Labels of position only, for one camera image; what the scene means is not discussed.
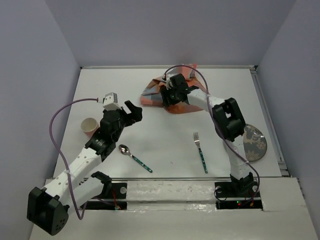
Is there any orange checkered cloth placemat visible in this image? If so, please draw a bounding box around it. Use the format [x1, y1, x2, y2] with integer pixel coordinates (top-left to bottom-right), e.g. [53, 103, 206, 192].
[140, 64, 207, 114]

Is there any pink paper cup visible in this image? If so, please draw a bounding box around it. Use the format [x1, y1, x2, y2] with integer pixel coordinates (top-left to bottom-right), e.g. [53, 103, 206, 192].
[80, 117, 99, 138]

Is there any spoon with teal handle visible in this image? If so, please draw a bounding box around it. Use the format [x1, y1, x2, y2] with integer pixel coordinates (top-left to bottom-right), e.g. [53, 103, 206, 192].
[118, 144, 153, 173]

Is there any fork with teal handle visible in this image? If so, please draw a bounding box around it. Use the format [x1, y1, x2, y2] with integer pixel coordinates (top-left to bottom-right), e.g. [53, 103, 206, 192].
[193, 132, 208, 174]

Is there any dark plate with deer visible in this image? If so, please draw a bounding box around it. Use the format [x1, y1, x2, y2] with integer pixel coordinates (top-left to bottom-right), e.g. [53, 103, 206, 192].
[243, 124, 268, 162]

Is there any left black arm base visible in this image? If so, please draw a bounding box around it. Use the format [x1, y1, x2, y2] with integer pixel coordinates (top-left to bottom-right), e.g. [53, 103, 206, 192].
[85, 182, 127, 211]

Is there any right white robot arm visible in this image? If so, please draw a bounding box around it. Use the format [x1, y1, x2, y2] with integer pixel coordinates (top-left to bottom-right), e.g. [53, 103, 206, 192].
[160, 73, 260, 208]

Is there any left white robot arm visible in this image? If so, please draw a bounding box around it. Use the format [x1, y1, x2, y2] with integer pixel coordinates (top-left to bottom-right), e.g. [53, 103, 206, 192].
[27, 100, 143, 236]

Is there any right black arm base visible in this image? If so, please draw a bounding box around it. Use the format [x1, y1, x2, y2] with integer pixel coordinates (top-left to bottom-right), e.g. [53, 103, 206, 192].
[213, 181, 263, 210]

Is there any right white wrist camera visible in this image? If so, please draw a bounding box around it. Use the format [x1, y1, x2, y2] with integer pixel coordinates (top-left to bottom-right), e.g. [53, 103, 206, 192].
[161, 73, 178, 90]

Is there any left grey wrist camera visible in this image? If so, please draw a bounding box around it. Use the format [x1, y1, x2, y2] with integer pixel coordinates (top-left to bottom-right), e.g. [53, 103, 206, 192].
[97, 92, 121, 111]

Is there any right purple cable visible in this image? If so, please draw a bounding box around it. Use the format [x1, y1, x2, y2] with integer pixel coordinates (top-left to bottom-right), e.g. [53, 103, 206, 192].
[163, 65, 261, 208]

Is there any purple cable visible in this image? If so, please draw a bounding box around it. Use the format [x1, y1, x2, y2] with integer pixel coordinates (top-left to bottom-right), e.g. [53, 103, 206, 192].
[163, 65, 261, 208]
[48, 97, 101, 220]

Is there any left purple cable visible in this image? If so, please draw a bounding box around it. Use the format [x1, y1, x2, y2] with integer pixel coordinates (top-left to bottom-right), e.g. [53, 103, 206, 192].
[48, 97, 101, 220]

